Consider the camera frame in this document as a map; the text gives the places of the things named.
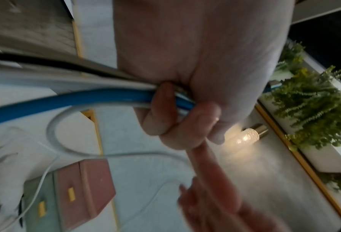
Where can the glass wall lamp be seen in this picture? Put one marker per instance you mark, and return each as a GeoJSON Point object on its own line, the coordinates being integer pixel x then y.
{"type": "Point", "coordinates": [247, 136]}

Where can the white metal beam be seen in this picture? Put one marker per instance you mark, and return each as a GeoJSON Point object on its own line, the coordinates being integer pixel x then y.
{"type": "Point", "coordinates": [316, 11]}

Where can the pink green drawer box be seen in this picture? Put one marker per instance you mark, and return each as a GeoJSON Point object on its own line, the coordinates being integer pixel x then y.
{"type": "Point", "coordinates": [93, 188]}

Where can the person's right hand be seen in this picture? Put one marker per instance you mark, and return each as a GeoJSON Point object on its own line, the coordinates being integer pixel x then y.
{"type": "Point", "coordinates": [216, 204]}

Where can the white planter box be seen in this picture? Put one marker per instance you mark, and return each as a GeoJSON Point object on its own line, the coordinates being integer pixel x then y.
{"type": "Point", "coordinates": [330, 158]}

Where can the hanging green plant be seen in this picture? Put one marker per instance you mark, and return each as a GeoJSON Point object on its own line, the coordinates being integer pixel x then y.
{"type": "Point", "coordinates": [310, 102]}

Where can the person's left hand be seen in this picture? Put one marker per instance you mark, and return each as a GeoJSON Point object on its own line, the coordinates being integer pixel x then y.
{"type": "Point", "coordinates": [201, 56]}

